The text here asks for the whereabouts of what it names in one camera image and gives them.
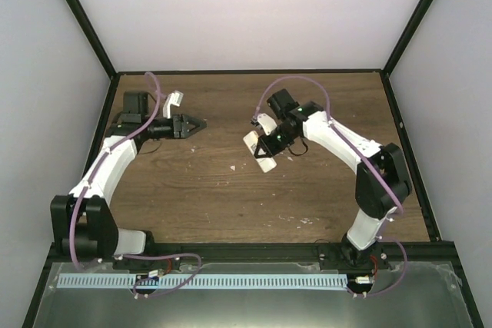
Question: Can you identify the black table frame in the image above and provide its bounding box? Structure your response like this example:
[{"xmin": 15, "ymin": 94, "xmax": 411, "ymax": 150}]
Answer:
[{"xmin": 21, "ymin": 0, "xmax": 485, "ymax": 328}]

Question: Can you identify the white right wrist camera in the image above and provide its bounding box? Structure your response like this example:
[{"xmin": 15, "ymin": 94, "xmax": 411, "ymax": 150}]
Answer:
[{"xmin": 251, "ymin": 113, "xmax": 278, "ymax": 135}]

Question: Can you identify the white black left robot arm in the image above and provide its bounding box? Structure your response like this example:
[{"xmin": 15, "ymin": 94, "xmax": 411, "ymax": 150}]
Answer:
[{"xmin": 50, "ymin": 91, "xmax": 207, "ymax": 270}]

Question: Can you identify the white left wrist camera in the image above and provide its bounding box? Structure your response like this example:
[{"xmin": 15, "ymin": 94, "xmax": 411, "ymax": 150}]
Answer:
[{"xmin": 162, "ymin": 91, "xmax": 184, "ymax": 119}]

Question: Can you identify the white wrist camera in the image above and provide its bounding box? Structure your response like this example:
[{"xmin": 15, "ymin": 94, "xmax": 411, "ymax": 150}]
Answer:
[
  {"xmin": 251, "ymin": 113, "xmax": 278, "ymax": 135},
  {"xmin": 162, "ymin": 91, "xmax": 184, "ymax": 119}
]

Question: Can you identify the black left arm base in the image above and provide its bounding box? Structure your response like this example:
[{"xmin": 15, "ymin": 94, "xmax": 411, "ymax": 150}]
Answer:
[{"xmin": 105, "ymin": 243, "xmax": 206, "ymax": 272}]

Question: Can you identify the metal front plate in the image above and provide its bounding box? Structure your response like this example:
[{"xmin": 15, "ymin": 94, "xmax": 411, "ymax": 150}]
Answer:
[{"xmin": 34, "ymin": 262, "xmax": 472, "ymax": 327}]

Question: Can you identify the light blue slotted cable duct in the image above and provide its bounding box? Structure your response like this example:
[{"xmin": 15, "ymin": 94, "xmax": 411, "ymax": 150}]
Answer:
[{"xmin": 56, "ymin": 273, "xmax": 347, "ymax": 290}]

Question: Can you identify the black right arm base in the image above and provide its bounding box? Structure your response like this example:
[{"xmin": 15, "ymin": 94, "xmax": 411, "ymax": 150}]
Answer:
[{"xmin": 315, "ymin": 242, "xmax": 389, "ymax": 271}]

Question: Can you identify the white remote control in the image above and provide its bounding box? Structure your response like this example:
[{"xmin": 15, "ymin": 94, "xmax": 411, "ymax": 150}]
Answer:
[{"xmin": 243, "ymin": 131, "xmax": 277, "ymax": 173}]

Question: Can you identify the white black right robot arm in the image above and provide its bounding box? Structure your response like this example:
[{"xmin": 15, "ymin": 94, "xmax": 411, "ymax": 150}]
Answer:
[{"xmin": 243, "ymin": 89, "xmax": 412, "ymax": 269}]

